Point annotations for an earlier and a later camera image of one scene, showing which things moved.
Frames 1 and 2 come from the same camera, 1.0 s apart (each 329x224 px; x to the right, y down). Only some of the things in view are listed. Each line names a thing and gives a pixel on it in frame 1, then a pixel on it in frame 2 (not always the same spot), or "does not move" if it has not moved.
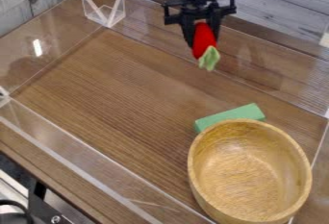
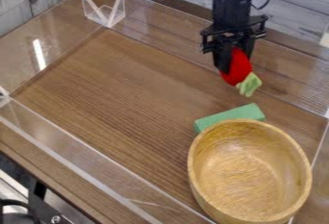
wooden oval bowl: x=247 y=171 does not move
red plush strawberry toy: x=203 y=42 -> x=239 y=74
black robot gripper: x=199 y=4 -> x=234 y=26
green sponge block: x=247 y=112 does not move
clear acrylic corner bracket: x=104 y=14 does not move
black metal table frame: x=41 y=211 does not move
